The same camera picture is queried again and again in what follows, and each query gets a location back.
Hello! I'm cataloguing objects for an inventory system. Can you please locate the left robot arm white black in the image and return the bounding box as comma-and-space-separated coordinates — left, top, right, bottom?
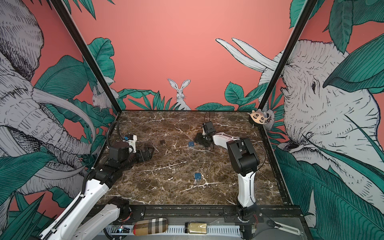
36, 121, 155, 240

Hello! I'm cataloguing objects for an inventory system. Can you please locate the plaid cylindrical case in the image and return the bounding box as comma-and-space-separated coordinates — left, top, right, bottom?
133, 218, 168, 236

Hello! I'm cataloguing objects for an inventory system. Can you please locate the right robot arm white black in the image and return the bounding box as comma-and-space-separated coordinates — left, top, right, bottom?
194, 122, 260, 219

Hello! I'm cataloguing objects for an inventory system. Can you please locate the cartoon face sticker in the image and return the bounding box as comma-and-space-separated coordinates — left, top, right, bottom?
249, 110, 270, 125

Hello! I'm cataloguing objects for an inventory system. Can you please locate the black front rail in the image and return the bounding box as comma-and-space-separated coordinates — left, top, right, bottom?
114, 205, 304, 224

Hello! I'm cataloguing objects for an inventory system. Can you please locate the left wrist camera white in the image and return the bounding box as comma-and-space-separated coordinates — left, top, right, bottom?
124, 134, 137, 153

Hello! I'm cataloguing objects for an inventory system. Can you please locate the small circuit board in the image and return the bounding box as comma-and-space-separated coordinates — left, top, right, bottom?
111, 226, 131, 234

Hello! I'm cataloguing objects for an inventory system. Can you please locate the white black tool at right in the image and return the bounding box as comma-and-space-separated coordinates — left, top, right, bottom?
267, 220, 302, 236

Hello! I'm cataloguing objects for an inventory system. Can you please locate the gold rectangular box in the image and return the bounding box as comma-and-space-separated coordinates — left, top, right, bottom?
185, 222, 208, 235

